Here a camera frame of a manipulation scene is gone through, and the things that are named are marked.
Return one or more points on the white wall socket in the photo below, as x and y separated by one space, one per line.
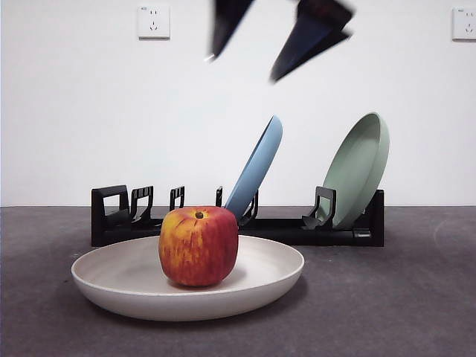
154 21
465 24

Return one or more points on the cream yellow round plate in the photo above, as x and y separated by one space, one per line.
122 282

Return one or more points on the black plastic plate rack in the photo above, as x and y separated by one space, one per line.
297 234

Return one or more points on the red yellow apple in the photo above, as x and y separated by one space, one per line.
197 249

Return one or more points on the green round plate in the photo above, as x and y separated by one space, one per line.
357 167

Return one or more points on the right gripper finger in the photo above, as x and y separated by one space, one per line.
227 22
312 33

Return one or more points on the blue round plate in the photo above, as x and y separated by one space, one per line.
260 160

